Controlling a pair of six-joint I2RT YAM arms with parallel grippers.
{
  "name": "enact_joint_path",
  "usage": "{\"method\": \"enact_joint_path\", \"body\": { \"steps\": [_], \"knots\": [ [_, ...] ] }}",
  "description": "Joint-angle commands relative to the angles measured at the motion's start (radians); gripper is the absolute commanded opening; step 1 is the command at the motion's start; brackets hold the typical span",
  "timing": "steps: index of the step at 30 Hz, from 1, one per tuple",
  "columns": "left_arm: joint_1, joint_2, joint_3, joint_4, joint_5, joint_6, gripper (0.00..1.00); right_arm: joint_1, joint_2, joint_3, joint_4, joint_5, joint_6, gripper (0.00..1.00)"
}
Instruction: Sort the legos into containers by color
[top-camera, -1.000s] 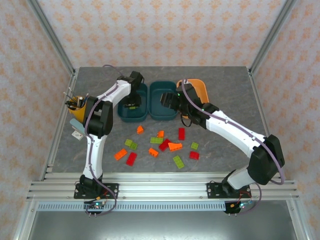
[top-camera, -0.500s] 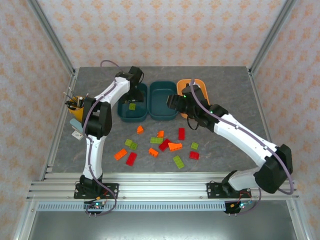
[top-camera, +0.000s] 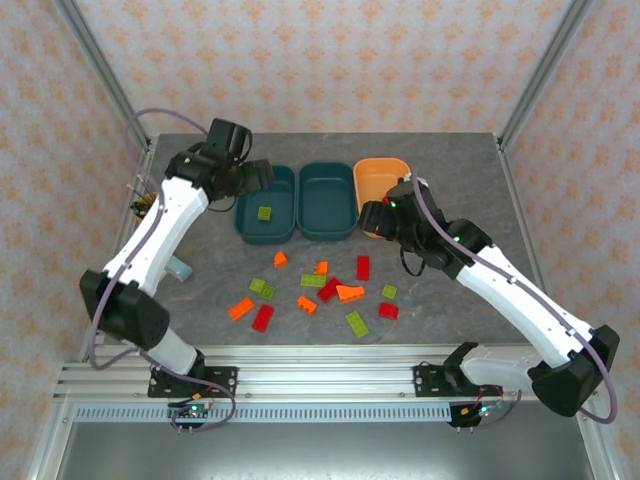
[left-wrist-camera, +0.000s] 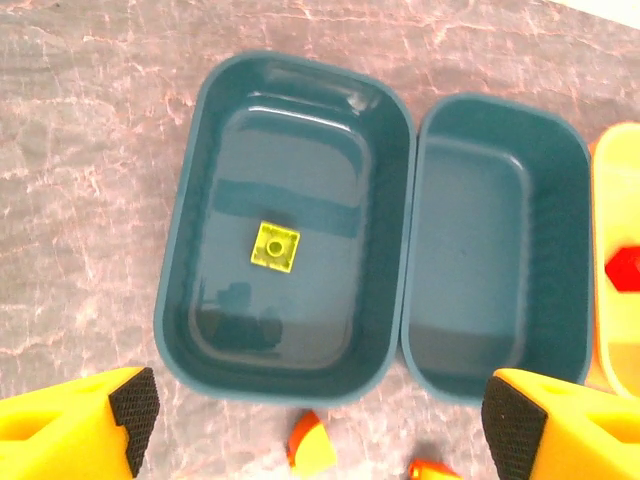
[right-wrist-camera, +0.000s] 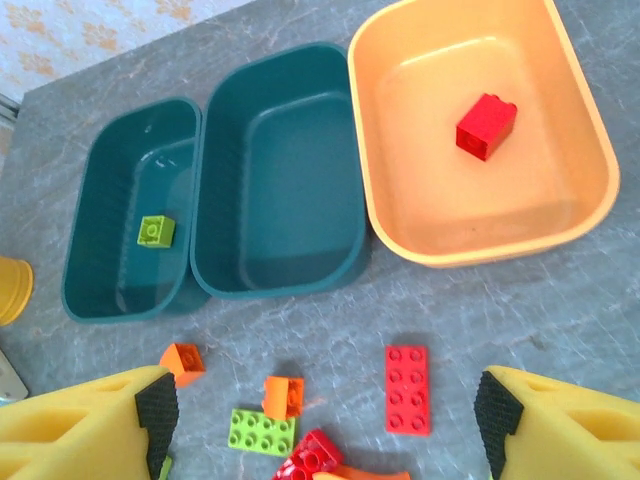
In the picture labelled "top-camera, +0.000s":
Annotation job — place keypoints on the aluminium frame post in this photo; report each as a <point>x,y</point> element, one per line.
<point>545,75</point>
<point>100,75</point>

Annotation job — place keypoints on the bright green 2x4 lego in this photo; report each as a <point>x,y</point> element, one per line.
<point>357,324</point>

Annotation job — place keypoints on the black marker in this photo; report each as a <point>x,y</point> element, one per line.
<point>138,207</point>

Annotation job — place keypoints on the large orange slope lego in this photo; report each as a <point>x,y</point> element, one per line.
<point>351,293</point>

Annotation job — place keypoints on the white thin stick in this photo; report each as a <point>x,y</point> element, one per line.
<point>143,182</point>
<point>135,188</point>

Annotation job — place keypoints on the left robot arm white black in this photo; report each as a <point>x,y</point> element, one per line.
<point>165,225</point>

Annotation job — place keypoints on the aluminium extrusion beam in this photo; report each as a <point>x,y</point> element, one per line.
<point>325,370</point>

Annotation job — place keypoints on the opaque green 2x2 lego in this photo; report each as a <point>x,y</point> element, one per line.
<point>389,291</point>
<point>255,284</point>

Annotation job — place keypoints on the orange lego brick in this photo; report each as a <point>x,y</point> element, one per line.
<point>307,305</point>

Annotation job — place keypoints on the yellow pen cup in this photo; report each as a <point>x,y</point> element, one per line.
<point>150,199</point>

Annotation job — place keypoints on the small orange curved lego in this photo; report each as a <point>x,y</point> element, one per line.
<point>321,267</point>

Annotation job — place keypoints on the red lego brick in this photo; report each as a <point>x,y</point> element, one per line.
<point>327,291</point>
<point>388,311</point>

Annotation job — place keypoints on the small circuit board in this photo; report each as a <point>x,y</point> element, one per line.
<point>482,411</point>
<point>192,410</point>

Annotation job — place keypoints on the translucent green 2x2 lego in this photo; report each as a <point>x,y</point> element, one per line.
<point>264,214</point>
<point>268,293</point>

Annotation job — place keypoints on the orange plastic container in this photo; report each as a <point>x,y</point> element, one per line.
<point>377,175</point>

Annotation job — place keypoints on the aluminium table side rail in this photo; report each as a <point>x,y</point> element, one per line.
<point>127,235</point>
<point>525,235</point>

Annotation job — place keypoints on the red 2x4 lego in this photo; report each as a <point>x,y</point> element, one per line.
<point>363,267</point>
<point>262,317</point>

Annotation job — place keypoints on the orange 2x4 lego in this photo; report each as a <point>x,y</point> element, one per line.
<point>241,308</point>

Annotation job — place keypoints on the olive green 2x4 lego plate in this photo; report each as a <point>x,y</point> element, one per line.
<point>311,280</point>

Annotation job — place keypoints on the light blue oblong case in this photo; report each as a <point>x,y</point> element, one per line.
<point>184,271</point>

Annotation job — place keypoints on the teal container with green legos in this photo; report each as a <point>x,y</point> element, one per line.
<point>280,200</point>

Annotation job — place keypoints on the orange quarter-round lego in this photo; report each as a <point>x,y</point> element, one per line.
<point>280,259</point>

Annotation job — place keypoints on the teal container with orange legos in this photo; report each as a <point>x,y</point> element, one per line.
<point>325,200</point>

